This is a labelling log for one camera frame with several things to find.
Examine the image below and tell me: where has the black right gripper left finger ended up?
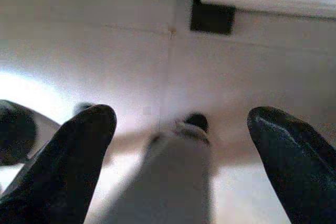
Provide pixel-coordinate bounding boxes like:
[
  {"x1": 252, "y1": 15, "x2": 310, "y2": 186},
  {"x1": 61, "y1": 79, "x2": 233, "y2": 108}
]
[{"x1": 0, "y1": 104, "x2": 118, "y2": 224}]

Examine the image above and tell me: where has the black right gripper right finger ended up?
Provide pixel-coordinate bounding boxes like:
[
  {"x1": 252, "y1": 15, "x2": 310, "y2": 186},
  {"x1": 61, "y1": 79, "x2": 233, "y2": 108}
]
[{"x1": 247, "y1": 106, "x2": 336, "y2": 224}]

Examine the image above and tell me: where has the grey robot leg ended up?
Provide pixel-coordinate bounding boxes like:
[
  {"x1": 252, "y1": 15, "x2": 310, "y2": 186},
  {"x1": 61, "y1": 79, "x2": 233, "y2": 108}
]
[{"x1": 115, "y1": 113, "x2": 214, "y2": 224}]

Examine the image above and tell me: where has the black furniture leg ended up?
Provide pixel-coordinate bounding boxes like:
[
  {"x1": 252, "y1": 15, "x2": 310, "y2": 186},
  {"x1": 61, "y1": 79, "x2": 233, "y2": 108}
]
[{"x1": 190, "y1": 0, "x2": 236, "y2": 36}]

